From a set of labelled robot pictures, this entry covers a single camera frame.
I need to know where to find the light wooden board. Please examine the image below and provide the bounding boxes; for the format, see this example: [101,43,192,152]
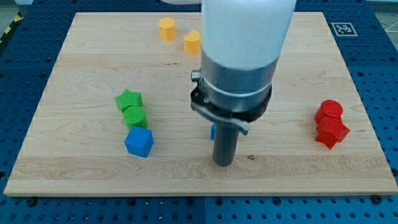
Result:
[4,12,397,197]

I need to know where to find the green cylinder block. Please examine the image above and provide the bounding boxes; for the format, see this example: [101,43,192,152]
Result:
[123,106,148,129]

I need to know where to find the red cylinder block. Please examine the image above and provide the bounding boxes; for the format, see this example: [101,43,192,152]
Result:
[315,100,343,124]

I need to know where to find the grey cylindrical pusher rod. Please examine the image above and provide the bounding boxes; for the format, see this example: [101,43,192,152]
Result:
[213,123,239,167]

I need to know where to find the yellow hexagon block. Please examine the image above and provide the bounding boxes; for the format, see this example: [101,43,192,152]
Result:
[158,17,176,40]

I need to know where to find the white fiducial marker tag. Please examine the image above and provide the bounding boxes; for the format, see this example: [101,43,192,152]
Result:
[331,22,358,37]

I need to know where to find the blue cube block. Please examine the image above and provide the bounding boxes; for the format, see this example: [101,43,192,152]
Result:
[124,126,154,158]

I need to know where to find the black clamp with metal lever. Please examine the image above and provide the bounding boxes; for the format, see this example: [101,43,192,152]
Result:
[190,85,272,135]

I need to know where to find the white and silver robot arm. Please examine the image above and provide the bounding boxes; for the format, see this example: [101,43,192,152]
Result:
[185,0,297,113]

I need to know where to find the green star block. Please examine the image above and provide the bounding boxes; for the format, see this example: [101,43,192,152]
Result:
[114,89,144,112]

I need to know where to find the blue triangle block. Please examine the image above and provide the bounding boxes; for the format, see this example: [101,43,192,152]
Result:
[210,123,216,140]

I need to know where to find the red star block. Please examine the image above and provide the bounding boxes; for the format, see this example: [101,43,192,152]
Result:
[315,117,350,149]

